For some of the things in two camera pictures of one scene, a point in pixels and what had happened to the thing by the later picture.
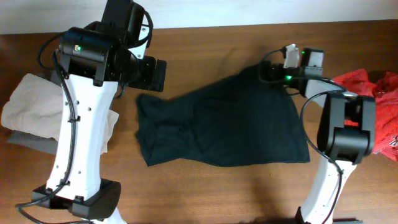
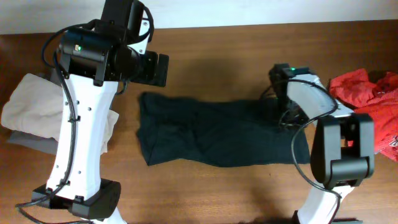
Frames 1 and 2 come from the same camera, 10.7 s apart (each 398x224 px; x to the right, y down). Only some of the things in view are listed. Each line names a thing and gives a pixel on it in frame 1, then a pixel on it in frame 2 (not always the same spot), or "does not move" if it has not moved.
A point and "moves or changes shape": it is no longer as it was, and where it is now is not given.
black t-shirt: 242,121 moves or changes shape
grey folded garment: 44,144 does not move
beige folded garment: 35,106 does not move
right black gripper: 270,72 → 278,82
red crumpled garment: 382,86 does not move
